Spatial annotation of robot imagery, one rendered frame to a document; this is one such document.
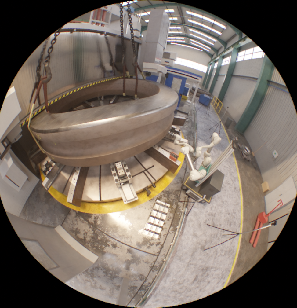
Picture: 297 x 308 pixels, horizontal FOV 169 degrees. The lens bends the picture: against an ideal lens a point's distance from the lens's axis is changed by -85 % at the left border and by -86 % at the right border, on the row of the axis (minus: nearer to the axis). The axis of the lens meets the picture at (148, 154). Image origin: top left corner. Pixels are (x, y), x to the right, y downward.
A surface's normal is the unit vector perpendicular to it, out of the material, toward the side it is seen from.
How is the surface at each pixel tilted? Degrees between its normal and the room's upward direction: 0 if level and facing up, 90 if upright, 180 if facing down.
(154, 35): 90
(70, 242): 37
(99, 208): 0
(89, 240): 0
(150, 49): 90
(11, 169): 90
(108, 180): 0
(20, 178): 90
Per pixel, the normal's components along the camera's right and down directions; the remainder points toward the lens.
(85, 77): 0.93, 0.33
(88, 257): 0.32, -0.92
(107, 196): 0.12, -0.65
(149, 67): -0.38, 0.67
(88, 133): 0.29, 0.75
